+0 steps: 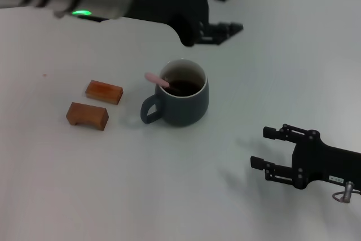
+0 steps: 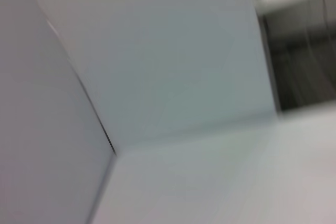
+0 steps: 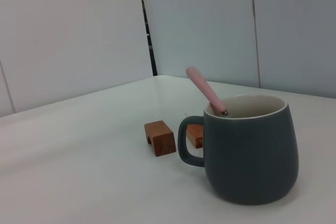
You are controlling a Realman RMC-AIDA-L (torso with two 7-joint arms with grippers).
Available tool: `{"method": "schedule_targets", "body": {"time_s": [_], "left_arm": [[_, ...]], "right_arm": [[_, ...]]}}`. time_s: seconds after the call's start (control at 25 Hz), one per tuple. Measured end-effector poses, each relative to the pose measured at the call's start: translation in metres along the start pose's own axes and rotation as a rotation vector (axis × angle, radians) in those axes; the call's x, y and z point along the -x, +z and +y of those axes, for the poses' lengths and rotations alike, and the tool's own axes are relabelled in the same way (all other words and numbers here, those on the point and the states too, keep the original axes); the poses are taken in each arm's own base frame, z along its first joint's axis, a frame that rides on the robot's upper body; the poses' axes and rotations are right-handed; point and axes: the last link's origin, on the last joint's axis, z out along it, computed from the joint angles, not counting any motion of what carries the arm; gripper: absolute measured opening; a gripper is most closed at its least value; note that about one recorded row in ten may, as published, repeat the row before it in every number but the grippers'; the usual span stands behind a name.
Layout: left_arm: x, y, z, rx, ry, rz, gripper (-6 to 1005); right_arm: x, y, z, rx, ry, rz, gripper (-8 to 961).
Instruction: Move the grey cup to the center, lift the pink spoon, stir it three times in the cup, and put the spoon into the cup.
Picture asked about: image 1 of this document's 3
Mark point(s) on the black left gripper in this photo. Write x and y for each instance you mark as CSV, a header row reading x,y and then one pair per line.
x,y
169,1

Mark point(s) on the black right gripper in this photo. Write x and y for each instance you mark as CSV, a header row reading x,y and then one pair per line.
x,y
332,164

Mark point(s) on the dark grey ceramic cup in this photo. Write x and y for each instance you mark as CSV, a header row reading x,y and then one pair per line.
x,y
183,111

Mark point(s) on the dark coffee liquid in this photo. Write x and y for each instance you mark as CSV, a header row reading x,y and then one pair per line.
x,y
189,87

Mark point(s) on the flat reddish wooden block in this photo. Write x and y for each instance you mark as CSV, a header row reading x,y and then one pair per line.
x,y
103,92

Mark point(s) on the arched brown wooden block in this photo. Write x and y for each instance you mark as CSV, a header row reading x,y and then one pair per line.
x,y
87,115

